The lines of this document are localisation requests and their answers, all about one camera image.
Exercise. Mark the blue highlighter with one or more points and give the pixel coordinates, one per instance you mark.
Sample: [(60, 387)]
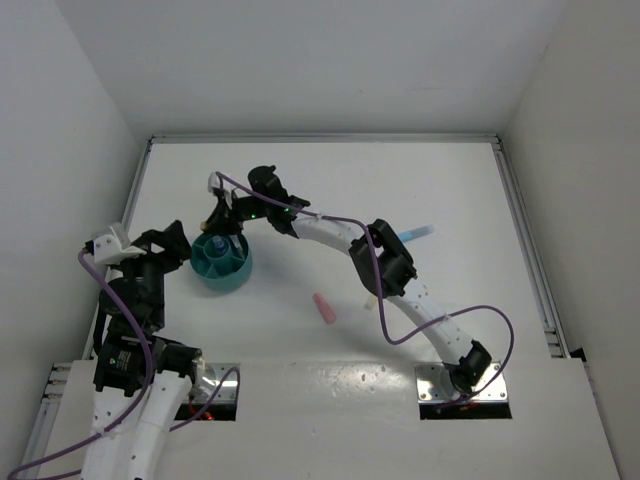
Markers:
[(416, 233)]

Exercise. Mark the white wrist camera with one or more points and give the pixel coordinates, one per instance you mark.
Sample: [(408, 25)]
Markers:
[(217, 188), (112, 245)]

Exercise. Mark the clear blue-capped glue bottle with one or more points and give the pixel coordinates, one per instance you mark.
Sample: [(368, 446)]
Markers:
[(219, 245)]

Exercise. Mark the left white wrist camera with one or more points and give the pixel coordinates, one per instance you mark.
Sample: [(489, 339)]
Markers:
[(112, 245)]

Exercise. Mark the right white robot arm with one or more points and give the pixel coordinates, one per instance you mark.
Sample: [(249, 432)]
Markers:
[(382, 262)]

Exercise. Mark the pink highlighter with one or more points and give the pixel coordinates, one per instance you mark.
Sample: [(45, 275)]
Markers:
[(324, 308)]

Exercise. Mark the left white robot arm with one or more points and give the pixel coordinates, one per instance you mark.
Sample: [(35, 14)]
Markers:
[(140, 378)]

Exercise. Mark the metal base plate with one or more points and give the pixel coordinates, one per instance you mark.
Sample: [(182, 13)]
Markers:
[(434, 386), (219, 382)]

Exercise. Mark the aluminium table frame rail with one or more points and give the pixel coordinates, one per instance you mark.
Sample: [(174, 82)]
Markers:
[(320, 401)]

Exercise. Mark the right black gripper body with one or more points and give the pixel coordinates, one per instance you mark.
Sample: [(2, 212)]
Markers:
[(243, 209)]

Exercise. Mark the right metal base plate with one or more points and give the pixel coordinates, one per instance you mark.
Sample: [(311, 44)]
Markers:
[(434, 386)]

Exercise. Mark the teal round organizer container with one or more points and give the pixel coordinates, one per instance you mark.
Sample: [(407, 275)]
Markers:
[(225, 273)]

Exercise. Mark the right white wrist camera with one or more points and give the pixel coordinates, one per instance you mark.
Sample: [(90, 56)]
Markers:
[(217, 188)]

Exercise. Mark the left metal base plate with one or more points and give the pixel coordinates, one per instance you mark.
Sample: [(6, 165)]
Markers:
[(219, 382)]

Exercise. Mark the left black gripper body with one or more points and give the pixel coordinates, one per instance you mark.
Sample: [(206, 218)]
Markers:
[(151, 267)]

